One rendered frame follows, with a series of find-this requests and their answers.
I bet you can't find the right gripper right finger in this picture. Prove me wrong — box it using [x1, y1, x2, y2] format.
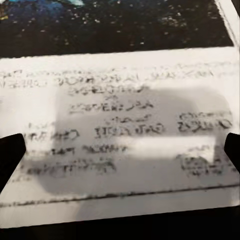
[224, 133, 240, 173]

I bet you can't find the poster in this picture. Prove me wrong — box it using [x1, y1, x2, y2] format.
[0, 0, 240, 240]

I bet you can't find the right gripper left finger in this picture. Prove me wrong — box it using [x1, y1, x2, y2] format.
[0, 133, 26, 193]

